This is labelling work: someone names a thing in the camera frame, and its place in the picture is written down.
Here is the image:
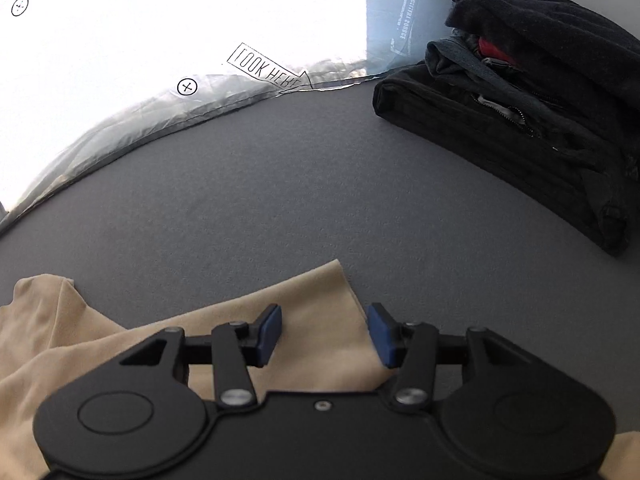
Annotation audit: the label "red garment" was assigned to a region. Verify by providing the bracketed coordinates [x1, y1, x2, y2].
[477, 37, 518, 67]

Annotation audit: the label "tan shirt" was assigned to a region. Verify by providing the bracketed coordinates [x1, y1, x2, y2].
[0, 259, 640, 480]

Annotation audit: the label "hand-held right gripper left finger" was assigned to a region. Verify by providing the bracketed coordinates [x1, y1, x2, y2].
[119, 303, 283, 408]

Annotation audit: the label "black fleece garment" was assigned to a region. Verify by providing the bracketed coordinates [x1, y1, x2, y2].
[445, 0, 640, 111]

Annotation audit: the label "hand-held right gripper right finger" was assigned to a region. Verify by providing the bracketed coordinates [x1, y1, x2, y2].
[366, 302, 531, 408]

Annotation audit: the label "dark grey zip jacket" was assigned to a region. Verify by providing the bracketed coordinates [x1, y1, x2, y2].
[425, 35, 631, 171]

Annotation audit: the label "black corduroy pants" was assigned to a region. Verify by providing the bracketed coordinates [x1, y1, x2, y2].
[372, 62, 631, 257]

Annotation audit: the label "white printed plastic sheet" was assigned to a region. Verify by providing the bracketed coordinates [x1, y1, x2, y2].
[0, 0, 461, 231]

